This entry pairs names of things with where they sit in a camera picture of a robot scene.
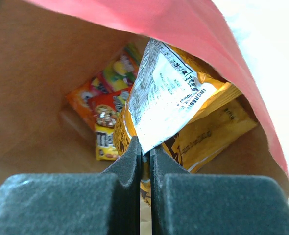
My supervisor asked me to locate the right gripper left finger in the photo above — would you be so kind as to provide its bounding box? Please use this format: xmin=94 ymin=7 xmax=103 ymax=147
xmin=0 ymin=137 xmax=141 ymax=235

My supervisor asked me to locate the red brown paper bag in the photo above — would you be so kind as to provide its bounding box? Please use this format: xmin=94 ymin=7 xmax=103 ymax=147
xmin=0 ymin=0 xmax=289 ymax=235

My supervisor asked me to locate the orange blue snack packet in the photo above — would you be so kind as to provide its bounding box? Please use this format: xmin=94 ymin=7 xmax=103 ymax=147
xmin=66 ymin=77 xmax=103 ymax=131

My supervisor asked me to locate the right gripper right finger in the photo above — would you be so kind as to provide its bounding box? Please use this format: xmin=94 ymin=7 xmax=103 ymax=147
xmin=150 ymin=146 xmax=289 ymax=235

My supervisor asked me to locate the yellow candy packet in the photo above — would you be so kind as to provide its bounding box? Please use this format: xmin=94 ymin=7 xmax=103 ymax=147
xmin=95 ymin=124 xmax=119 ymax=161

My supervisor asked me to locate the colourful striped candy packet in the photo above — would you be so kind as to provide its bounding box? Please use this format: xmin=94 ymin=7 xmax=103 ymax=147
xmin=96 ymin=43 xmax=142 ymax=92

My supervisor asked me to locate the red rice cracker packet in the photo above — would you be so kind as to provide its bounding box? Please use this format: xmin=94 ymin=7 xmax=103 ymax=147
xmin=88 ymin=87 xmax=131 ymax=129

